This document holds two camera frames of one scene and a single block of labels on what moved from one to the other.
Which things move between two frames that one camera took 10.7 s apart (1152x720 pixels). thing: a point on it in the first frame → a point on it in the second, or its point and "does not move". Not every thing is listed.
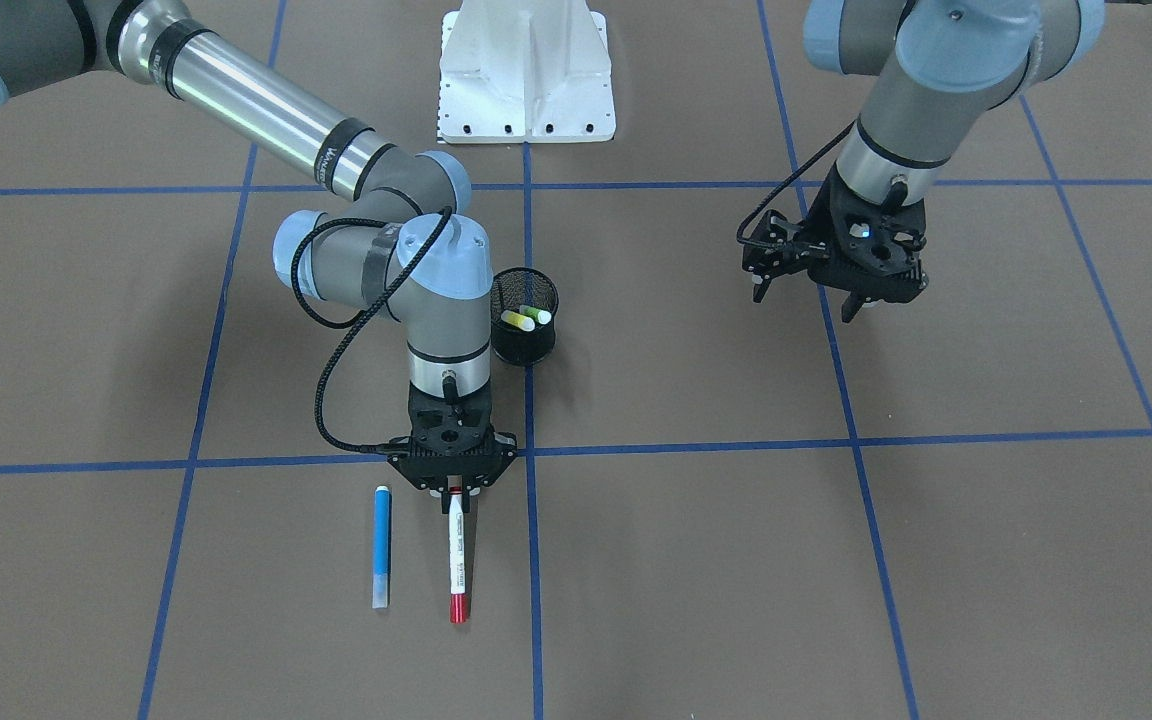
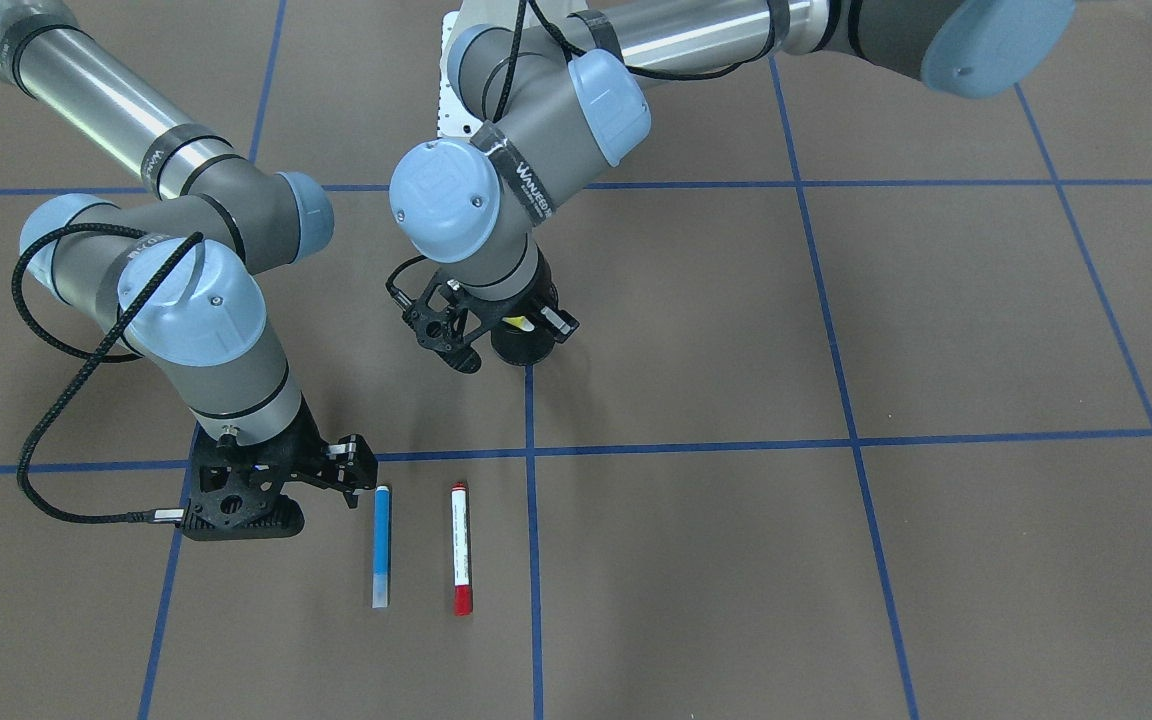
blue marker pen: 382,506 does not move
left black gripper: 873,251 → 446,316
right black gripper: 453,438 → 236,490
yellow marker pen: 522,322 does not move
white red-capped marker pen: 459,609 does not move
